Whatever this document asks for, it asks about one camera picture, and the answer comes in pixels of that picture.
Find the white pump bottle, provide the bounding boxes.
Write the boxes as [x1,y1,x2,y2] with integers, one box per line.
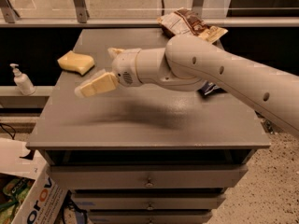
[10,63,36,95]

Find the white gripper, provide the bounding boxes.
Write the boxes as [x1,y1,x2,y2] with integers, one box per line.
[74,48,141,98]

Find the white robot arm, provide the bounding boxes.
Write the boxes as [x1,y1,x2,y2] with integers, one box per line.
[75,35,299,136]

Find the brown chip bag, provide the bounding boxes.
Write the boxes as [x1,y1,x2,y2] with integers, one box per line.
[157,8,228,43]

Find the grey drawer cabinet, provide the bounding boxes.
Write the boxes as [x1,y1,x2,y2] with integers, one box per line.
[25,27,271,224]

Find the black cable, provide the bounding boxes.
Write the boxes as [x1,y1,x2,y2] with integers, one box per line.
[0,122,17,141]

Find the yellow sponge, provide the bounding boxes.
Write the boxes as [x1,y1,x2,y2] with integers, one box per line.
[57,50,94,76]

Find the blue chip bag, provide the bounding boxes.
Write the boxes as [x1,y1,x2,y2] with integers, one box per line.
[198,81,223,96]

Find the green snack packets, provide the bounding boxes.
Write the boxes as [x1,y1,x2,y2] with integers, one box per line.
[0,177,34,224]

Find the white cardboard box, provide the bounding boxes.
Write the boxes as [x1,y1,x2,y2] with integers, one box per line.
[0,138,66,224]

